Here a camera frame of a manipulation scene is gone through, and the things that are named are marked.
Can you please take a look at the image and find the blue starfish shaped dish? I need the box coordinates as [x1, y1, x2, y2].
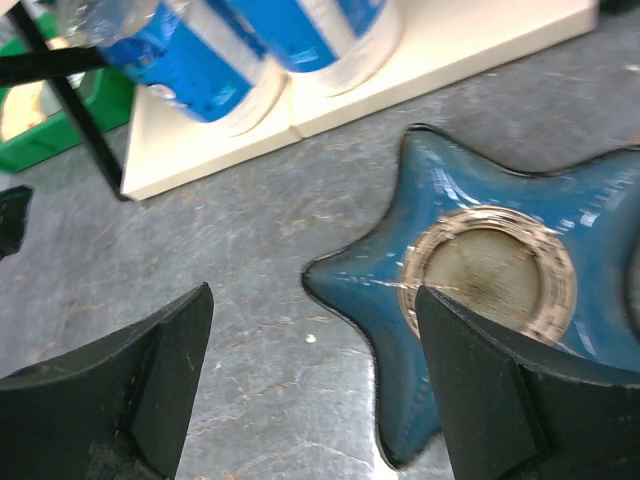
[301, 124, 639, 469]

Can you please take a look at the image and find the blue plastic roll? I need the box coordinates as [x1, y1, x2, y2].
[54, 1, 285, 135]
[228, 0, 403, 96]

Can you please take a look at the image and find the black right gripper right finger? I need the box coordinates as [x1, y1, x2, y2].
[415, 286, 639, 479]

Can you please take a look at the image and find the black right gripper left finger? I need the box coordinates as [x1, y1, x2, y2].
[1, 283, 214, 479]

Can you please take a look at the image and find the black frame beige shelf rack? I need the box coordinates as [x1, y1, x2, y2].
[0, 0, 640, 202]

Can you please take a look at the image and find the blue plastic roll back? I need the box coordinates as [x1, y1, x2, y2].
[54, 1, 285, 135]

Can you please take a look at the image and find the green plastic tray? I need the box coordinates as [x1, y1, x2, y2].
[0, 12, 137, 175]

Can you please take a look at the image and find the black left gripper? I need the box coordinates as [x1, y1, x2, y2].
[0, 185, 33, 258]

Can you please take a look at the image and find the blue plastic roll front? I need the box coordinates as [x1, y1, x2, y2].
[228, 0, 403, 96]

